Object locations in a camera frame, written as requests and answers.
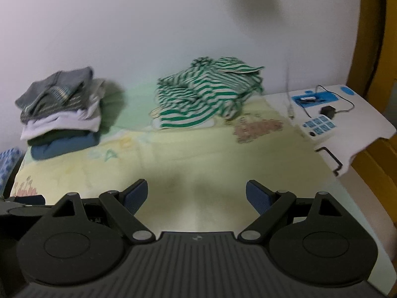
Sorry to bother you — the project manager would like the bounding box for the stack of folded clothes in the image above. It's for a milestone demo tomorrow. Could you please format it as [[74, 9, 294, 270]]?
[[21, 78, 106, 140]]

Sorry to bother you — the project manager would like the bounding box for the black power adapter with cable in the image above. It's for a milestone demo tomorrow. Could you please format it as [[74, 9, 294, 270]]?
[[316, 85, 355, 114]]

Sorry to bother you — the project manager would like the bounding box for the white folding table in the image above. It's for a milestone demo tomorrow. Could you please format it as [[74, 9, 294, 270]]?
[[264, 84, 393, 177]]

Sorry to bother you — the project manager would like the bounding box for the grey folded sweater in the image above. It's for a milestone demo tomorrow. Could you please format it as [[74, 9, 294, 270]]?
[[15, 66, 94, 125]]

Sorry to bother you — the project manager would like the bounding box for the yellow wooden furniture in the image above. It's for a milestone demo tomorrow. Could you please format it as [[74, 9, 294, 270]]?
[[347, 0, 397, 224]]

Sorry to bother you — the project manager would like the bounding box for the blue patterned cloth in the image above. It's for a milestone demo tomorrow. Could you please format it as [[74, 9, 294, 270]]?
[[0, 149, 24, 197]]

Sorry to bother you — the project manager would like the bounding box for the white remote with blue buttons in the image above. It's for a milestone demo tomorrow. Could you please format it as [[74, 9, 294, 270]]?
[[299, 115, 338, 140]]

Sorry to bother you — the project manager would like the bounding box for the black table handle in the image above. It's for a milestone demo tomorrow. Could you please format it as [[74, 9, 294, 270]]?
[[314, 147, 343, 176]]

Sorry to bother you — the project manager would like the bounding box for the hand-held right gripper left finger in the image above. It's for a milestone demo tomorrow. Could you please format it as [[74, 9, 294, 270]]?
[[51, 179, 155, 244]]

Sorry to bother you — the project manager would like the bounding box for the green white striped shirt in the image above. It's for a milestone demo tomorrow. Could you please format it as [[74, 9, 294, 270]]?
[[150, 56, 265, 130]]

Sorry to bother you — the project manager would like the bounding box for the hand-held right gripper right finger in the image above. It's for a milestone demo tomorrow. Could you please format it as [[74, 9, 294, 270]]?
[[239, 180, 342, 243]]

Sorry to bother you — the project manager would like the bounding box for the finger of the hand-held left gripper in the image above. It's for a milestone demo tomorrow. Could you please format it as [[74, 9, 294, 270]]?
[[14, 195, 45, 206]]

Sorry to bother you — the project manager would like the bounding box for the dark green folded garment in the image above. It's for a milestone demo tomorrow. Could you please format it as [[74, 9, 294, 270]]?
[[28, 129, 100, 146]]

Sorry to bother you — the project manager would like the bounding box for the blue folded garment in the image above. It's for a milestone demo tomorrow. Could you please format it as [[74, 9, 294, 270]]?
[[30, 132, 100, 161]]

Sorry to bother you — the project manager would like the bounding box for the blue tray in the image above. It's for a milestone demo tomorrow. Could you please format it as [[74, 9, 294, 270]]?
[[292, 90, 331, 108]]

